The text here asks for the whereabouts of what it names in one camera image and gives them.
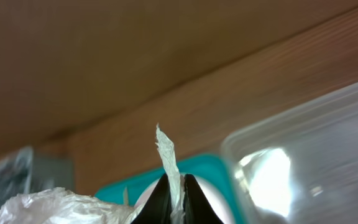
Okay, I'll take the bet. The clear plastic bin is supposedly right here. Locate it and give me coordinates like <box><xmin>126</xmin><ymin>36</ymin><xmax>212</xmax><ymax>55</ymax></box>
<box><xmin>221</xmin><ymin>83</ymin><xmax>358</xmax><ymax>224</ymax></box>

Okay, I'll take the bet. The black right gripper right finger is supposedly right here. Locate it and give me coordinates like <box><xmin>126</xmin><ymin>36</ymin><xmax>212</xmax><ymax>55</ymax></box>
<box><xmin>183</xmin><ymin>174</ymin><xmax>223</xmax><ymax>224</ymax></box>

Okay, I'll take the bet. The white round plate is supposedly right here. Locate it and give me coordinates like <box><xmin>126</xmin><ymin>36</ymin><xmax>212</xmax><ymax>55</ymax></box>
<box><xmin>134</xmin><ymin>175</ymin><xmax>236</xmax><ymax>224</ymax></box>

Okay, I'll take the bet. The grey dish rack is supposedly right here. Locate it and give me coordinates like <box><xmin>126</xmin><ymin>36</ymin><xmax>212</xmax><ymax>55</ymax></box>
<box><xmin>0</xmin><ymin>147</ymin><xmax>75</xmax><ymax>208</ymax></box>

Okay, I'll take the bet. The white tissue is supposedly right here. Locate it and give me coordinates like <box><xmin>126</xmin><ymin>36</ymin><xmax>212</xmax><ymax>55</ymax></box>
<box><xmin>0</xmin><ymin>126</ymin><xmax>185</xmax><ymax>224</ymax></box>

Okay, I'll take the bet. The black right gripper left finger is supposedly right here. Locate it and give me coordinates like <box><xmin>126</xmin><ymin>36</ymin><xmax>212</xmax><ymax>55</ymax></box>
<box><xmin>131</xmin><ymin>174</ymin><xmax>172</xmax><ymax>224</ymax></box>

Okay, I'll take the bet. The teal plastic tray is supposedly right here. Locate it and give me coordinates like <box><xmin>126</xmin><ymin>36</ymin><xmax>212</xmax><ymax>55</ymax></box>
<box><xmin>95</xmin><ymin>154</ymin><xmax>247</xmax><ymax>223</ymax></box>

